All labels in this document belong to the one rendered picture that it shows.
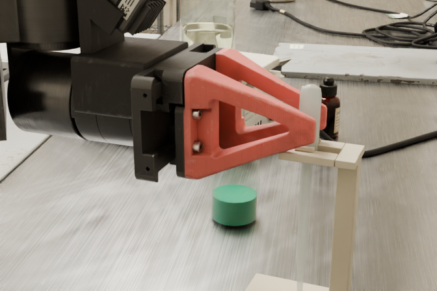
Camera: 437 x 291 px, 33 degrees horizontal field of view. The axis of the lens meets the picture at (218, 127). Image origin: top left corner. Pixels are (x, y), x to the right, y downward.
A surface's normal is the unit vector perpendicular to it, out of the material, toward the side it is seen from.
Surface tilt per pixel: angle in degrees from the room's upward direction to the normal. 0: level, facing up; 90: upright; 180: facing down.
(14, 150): 0
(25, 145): 0
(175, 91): 91
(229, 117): 91
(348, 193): 90
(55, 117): 106
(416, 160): 0
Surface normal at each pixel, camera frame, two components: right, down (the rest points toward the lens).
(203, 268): 0.01, -0.95
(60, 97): -0.35, 0.04
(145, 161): -0.36, 0.31
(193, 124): 0.93, 0.11
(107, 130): -0.33, 0.65
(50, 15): 0.18, 0.32
